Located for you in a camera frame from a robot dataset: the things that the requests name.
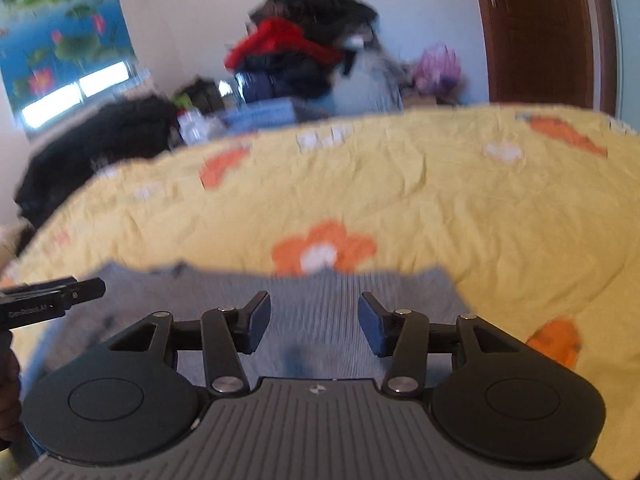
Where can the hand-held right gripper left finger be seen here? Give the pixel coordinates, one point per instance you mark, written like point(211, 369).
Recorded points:
point(257, 322)

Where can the person's left hand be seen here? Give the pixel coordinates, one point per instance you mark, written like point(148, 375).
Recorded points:
point(10, 400)

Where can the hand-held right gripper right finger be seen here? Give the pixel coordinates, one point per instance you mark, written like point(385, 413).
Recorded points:
point(371, 322)

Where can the pale grey cloth bundle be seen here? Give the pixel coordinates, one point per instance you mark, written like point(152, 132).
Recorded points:
point(365, 85)

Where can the yellow carrot print bedsheet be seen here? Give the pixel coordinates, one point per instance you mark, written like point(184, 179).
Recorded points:
point(450, 210)

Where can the red garment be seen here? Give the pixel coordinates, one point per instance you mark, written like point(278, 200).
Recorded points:
point(275, 42)

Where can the window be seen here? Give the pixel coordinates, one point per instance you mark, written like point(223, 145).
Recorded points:
point(75, 92)

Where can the black jacket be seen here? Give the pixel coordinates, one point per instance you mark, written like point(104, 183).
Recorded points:
point(100, 150)

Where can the dark brown bag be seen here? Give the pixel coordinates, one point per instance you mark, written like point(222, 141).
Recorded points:
point(197, 95)

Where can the grey sweater with navy sleeves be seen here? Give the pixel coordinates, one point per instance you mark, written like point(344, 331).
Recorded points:
point(320, 310)

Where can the light blue blanket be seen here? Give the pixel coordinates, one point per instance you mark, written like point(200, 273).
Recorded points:
point(260, 112)

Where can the black garment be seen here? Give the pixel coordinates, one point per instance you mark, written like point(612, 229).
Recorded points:
point(320, 10)

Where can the pink plastic bag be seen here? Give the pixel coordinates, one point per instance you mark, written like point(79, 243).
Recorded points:
point(436, 70)

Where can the brown wooden door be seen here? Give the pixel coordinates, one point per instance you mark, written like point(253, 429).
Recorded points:
point(540, 35)

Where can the navy puffer jacket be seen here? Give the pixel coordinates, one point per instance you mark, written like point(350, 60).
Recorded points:
point(280, 80)

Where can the white crumpled plastic bag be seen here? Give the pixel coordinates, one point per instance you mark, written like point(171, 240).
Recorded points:
point(200, 125)

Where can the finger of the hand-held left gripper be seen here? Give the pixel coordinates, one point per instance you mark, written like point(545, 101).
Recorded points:
point(85, 290)

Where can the lotus flower curtain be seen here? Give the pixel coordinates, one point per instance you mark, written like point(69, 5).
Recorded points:
point(60, 35)

